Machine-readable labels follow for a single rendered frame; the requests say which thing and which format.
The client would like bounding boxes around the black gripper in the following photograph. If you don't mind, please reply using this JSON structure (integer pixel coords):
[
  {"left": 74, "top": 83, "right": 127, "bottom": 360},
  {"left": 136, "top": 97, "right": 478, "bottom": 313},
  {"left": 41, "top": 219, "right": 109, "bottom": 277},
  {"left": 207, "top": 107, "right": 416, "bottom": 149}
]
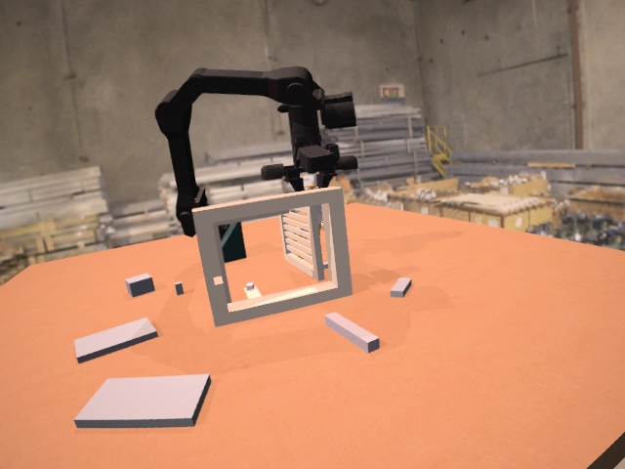
[{"left": 261, "top": 130, "right": 357, "bottom": 192}]

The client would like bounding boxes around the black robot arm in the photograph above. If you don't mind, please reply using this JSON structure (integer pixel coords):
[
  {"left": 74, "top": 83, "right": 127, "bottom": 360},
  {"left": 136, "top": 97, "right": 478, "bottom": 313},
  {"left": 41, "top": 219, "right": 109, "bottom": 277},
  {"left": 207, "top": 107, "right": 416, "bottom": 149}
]
[{"left": 155, "top": 66, "right": 356, "bottom": 237}]

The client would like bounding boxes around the pale pink rectangular bar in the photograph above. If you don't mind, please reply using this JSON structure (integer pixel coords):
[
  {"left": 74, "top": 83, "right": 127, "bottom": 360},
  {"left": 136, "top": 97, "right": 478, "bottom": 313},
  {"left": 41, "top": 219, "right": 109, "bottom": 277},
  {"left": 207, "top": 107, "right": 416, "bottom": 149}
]
[{"left": 325, "top": 312, "right": 380, "bottom": 354}]

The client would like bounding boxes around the small white rectangular block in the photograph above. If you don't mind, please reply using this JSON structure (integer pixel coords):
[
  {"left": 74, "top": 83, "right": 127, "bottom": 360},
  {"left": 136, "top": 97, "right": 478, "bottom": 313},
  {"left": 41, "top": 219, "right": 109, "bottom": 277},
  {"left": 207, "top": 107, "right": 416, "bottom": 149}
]
[{"left": 390, "top": 277, "right": 412, "bottom": 298}]

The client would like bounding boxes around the white flat rectangular slab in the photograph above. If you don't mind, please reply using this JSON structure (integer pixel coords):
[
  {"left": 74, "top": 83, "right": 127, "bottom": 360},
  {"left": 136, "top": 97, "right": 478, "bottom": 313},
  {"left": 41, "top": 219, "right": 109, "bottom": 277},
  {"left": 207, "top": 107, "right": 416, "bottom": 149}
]
[
  {"left": 73, "top": 373, "right": 212, "bottom": 429},
  {"left": 74, "top": 318, "right": 158, "bottom": 363}
]

